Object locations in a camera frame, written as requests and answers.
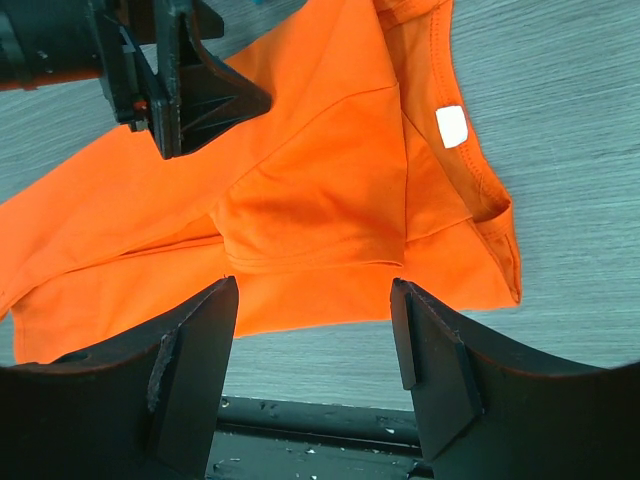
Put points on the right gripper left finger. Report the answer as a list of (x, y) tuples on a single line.
[(140, 405)]

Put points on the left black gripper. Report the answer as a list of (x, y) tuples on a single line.
[(149, 57)]

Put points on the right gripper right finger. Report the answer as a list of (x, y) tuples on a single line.
[(490, 407)]

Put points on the orange t shirt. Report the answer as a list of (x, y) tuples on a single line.
[(367, 168)]

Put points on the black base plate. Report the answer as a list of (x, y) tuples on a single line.
[(273, 439)]

